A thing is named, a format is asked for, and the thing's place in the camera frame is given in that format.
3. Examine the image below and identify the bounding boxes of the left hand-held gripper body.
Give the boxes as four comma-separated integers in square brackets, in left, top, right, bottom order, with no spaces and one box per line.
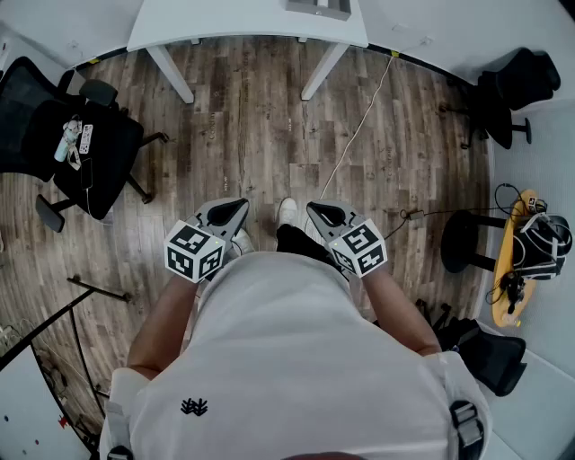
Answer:
[164,213,235,284]

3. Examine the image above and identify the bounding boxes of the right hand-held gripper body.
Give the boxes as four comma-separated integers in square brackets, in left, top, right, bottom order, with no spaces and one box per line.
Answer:
[318,213,388,279]

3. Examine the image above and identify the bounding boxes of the beige grey box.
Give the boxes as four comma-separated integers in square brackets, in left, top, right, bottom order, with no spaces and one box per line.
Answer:
[285,0,352,22]

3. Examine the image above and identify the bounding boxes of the person's left forearm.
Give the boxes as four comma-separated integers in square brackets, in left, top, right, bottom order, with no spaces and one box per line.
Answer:
[127,269,212,381]

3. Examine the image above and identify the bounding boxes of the person's right forearm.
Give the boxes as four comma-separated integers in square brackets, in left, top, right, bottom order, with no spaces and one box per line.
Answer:
[358,264,444,358]

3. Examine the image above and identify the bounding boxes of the white shoe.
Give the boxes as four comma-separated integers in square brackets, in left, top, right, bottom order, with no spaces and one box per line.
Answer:
[231,227,256,257]
[277,197,299,228]

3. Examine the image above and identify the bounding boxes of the person's black trousers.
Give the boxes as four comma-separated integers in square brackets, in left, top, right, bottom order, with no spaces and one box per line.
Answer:
[276,224,349,279]

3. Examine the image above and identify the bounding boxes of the black round stool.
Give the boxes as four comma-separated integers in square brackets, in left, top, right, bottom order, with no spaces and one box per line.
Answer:
[439,209,509,274]

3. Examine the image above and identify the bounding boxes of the black mesh office chair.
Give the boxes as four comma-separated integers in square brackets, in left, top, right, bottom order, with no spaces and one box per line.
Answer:
[0,56,171,234]

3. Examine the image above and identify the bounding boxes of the person's white shirt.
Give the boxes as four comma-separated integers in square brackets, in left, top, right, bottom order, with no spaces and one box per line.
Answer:
[98,250,493,460]

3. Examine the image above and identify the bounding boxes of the yellow board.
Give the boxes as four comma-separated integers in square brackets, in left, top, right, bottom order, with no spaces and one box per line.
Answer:
[491,188,540,328]

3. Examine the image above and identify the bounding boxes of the pale green bottle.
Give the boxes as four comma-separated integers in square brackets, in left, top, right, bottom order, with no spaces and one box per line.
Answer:
[53,117,83,164]

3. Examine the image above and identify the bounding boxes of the white table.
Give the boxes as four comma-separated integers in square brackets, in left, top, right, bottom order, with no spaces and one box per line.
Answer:
[126,0,369,105]

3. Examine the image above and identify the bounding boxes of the black padded office chair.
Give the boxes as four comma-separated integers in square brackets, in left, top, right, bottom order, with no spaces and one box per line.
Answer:
[439,47,562,151]

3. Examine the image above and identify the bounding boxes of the white desk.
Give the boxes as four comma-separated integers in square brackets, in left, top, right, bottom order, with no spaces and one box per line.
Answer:
[0,345,91,460]

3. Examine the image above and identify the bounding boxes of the white floor cable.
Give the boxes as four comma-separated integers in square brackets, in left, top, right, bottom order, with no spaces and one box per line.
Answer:
[318,53,399,201]

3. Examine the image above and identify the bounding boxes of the thin black floor cable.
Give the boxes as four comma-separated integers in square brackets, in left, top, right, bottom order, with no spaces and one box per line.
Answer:
[384,182,525,239]

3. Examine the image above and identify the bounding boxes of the black cable bundle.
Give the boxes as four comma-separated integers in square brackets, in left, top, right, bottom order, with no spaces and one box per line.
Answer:
[487,271,526,315]

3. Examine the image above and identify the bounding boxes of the black bag with white straps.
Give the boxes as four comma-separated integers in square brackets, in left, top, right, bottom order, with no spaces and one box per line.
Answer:
[511,213,574,282]

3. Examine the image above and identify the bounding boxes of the grey harness strap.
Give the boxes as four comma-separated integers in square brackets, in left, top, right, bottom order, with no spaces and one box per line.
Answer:
[448,399,486,460]
[105,399,136,460]

